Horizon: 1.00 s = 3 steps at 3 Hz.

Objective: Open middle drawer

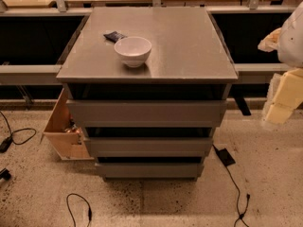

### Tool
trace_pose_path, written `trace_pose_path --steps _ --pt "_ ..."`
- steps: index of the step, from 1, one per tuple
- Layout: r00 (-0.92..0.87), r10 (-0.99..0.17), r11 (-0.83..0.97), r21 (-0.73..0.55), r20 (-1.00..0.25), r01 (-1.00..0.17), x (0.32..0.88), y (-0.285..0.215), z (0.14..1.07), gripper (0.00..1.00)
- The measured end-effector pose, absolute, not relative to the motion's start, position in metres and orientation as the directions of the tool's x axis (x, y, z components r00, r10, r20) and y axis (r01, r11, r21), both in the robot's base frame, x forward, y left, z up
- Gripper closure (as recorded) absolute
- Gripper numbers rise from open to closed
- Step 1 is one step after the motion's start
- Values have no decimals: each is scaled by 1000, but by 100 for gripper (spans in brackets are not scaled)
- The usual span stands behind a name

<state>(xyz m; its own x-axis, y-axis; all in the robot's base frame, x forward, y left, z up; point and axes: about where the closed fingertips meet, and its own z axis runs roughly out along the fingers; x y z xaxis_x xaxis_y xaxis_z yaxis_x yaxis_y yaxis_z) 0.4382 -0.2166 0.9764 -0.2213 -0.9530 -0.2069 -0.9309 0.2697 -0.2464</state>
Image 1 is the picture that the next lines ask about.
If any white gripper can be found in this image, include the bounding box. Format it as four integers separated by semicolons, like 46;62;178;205
265;69;303;125

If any grey drawer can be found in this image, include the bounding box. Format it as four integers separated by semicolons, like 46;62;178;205
95;163;204;179
67;100;226;128
84;137;212;157

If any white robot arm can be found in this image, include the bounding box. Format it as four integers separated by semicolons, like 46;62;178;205
258;2;303;128

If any grey drawer cabinet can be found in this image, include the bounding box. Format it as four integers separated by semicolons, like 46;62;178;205
56;6;239;183

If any grey bottom drawer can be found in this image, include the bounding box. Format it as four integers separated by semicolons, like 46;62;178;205
95;163;204;179

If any grey top drawer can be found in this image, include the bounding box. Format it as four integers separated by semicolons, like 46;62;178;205
67;100;226;128

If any black power adapter right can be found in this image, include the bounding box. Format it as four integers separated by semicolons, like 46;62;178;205
216;148;235;166

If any white ceramic bowl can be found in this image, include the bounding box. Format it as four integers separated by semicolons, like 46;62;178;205
114;37;152;68

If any dark blue snack packet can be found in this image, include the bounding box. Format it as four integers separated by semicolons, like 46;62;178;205
104;31;126;43

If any wooden box on floor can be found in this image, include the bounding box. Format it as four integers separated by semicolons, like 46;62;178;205
44;90;92;160

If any black adapter left floor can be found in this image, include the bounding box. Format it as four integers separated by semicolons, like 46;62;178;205
0;136;12;153

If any black object far left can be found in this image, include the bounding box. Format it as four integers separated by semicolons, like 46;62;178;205
0;168;11;181

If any grey metal rail frame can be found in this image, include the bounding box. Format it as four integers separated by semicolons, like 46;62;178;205
0;0;303;86

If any black cable right floor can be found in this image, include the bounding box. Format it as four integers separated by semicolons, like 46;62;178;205
211;144;252;227

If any black cable floor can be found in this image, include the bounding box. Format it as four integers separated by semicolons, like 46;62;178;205
211;144;252;227
0;111;38;146
65;193;93;227

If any black cable front floor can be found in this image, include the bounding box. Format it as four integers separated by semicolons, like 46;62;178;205
65;193;93;227

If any black cable left floor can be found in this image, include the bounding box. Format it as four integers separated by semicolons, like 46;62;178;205
0;111;38;146

